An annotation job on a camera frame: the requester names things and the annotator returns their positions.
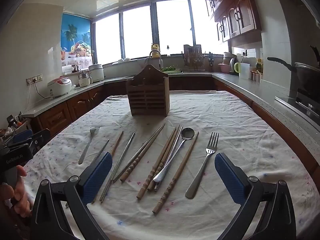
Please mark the grey kitchen countertop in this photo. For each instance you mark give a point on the grey kitchen countertop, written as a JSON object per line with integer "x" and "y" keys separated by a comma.
{"x": 230, "y": 80}

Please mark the kitchen window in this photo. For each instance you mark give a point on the kitchen window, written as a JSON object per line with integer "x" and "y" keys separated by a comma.
{"x": 140, "y": 30}

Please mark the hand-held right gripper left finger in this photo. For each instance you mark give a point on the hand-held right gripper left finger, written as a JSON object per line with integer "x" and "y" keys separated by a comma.
{"x": 97, "y": 177}

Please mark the steel spoon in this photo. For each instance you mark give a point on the steel spoon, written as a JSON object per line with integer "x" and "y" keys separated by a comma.
{"x": 188, "y": 133}

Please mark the pink bowl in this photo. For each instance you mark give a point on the pink bowl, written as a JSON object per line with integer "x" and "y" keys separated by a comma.
{"x": 223, "y": 68}

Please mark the gas stove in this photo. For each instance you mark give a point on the gas stove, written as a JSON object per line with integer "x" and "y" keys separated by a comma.
{"x": 305, "y": 105}

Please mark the dark figurine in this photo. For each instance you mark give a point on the dark figurine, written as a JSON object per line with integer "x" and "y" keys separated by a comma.
{"x": 210, "y": 62}

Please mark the beige lidded pot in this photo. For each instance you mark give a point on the beige lidded pot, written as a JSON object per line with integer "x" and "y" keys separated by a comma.
{"x": 228, "y": 55}

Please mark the large steel fork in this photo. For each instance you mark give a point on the large steel fork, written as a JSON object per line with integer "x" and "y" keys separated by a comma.
{"x": 200, "y": 175}

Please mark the yellow bottle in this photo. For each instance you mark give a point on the yellow bottle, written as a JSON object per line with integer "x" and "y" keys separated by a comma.
{"x": 155, "y": 47}

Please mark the metal and bamboo chopstick pair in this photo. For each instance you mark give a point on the metal and bamboo chopstick pair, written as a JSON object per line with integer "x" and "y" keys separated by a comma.
{"x": 131, "y": 167}

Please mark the countertop utensil rack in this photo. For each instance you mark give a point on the countertop utensil rack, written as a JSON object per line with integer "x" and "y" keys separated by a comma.
{"x": 193, "y": 57}

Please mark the green vegetable basket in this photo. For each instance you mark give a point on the green vegetable basket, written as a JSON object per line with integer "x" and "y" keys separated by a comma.
{"x": 170, "y": 68}

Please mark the white electric cooker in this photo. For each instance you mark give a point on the white electric cooker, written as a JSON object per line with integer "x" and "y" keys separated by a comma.
{"x": 96, "y": 72}

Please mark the wall socket strip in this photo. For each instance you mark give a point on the wall socket strip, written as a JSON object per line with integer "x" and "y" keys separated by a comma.
{"x": 34, "y": 78}

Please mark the white floral tablecloth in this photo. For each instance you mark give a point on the white floral tablecloth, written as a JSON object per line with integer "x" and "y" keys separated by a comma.
{"x": 225, "y": 120}

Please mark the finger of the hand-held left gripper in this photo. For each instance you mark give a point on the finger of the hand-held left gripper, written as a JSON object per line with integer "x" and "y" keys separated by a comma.
{"x": 22, "y": 135}
{"x": 40, "y": 137}

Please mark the white wall socket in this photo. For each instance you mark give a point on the white wall socket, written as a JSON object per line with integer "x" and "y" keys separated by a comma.
{"x": 244, "y": 53}

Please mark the steel electric kettle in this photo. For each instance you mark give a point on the steel electric kettle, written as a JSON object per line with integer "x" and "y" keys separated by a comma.
{"x": 233, "y": 66}

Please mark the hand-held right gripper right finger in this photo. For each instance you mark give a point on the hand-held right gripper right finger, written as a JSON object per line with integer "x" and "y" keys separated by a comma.
{"x": 230, "y": 180}

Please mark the black wok with lid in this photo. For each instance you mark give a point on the black wok with lid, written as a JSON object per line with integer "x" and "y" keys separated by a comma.
{"x": 307, "y": 75}

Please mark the yellow lid jar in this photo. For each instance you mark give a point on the yellow lid jar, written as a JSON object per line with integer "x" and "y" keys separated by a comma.
{"x": 259, "y": 66}

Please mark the wooden base cabinets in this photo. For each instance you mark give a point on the wooden base cabinets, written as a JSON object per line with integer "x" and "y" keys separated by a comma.
{"x": 57, "y": 116}

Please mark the kitchen faucet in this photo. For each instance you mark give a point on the kitchen faucet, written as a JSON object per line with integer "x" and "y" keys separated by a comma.
{"x": 160, "y": 63}

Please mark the tropical fruit wall poster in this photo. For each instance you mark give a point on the tropical fruit wall poster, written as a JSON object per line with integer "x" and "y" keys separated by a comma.
{"x": 75, "y": 37}

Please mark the spice jar rack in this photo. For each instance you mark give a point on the spice jar rack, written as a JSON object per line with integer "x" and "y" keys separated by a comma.
{"x": 256, "y": 77}

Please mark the small steel fork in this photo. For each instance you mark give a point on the small steel fork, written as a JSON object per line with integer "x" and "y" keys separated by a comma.
{"x": 87, "y": 147}

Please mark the person's left hand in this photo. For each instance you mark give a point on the person's left hand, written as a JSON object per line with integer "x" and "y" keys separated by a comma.
{"x": 21, "y": 205}

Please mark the wooden slatted utensil holder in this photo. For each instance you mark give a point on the wooden slatted utensil holder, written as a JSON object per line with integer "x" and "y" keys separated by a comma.
{"x": 147, "y": 97}

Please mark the wooden upper cabinets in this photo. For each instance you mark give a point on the wooden upper cabinets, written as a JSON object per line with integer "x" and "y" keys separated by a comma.
{"x": 240, "y": 15}

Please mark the white and red rice cooker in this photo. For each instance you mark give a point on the white and red rice cooker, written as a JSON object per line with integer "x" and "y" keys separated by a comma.
{"x": 58, "y": 86}

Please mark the wooden chopstick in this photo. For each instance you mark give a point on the wooden chopstick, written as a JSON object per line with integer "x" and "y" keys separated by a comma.
{"x": 171, "y": 180}
{"x": 165, "y": 155}
{"x": 117, "y": 142}
{"x": 150, "y": 175}

